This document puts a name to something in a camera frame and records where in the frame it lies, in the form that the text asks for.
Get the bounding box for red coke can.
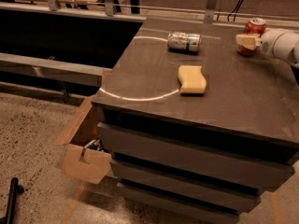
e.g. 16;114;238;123
237;18;266;56

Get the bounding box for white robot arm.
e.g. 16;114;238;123
235;29;299;69

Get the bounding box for black hanging cables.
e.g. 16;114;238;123
226;0;250;22

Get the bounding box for yellow sponge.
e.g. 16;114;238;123
178;65;206;94

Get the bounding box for grey drawer cabinet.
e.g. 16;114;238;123
92;16;299;224

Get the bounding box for grey drawer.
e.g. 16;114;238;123
98;122;294;195
117;183;239;224
111;160;261;214

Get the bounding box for black pole on floor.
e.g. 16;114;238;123
0;177;24;224

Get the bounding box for top grey drawer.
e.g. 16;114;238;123
98;122;294;195

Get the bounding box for metal railing frame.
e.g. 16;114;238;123
0;0;298;91

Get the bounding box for bottom grey drawer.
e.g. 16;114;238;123
117;183;239;224

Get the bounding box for middle grey drawer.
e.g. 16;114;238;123
111;160;261;214

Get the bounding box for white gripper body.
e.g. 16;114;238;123
260;29;288;59

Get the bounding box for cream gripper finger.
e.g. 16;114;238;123
235;34;261;50

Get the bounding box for open cardboard box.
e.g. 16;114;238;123
54;96;111;184

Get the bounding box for silver green soda can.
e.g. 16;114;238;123
167;32;202;52

